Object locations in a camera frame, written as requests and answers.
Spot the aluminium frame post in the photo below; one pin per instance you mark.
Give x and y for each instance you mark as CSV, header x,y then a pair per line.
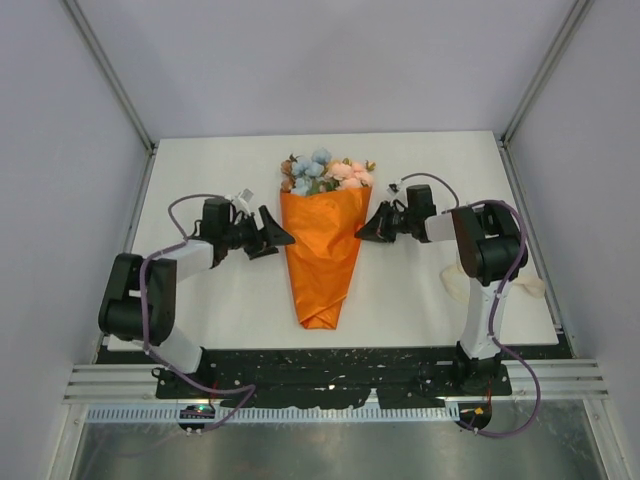
x,y
560,42
99,55

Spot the orange wrapping paper sheet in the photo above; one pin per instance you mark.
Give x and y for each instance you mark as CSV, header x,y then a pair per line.
x,y
322,260

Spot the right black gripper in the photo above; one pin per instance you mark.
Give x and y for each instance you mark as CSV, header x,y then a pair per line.
x,y
377,228

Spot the left aluminium frame post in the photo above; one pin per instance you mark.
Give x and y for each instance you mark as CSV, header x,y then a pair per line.
x,y
99,55

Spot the white slotted cable duct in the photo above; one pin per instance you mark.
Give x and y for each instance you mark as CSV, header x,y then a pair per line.
x,y
198,413

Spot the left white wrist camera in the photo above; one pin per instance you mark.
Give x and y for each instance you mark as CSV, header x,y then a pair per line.
x,y
242,197

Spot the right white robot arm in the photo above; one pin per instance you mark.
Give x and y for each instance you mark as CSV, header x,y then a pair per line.
x,y
492,250

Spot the cream ribbon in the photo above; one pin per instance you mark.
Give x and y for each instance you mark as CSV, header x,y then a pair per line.
x,y
455,283

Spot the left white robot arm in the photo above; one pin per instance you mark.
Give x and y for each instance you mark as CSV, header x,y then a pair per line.
x,y
139,302

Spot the right aluminium frame post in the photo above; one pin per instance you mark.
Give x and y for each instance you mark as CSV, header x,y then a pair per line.
x,y
560,42

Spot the fake flower bouquet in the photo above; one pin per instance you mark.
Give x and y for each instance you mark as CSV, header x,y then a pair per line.
x,y
306,176

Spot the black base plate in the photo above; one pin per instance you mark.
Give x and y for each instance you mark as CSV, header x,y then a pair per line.
x,y
331,378

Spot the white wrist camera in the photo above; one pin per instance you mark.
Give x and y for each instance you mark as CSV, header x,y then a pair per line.
x,y
242,197
395,189

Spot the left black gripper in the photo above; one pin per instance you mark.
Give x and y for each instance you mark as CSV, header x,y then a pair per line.
x,y
274,235

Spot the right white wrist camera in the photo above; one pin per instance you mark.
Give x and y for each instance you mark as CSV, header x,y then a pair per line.
x,y
395,189

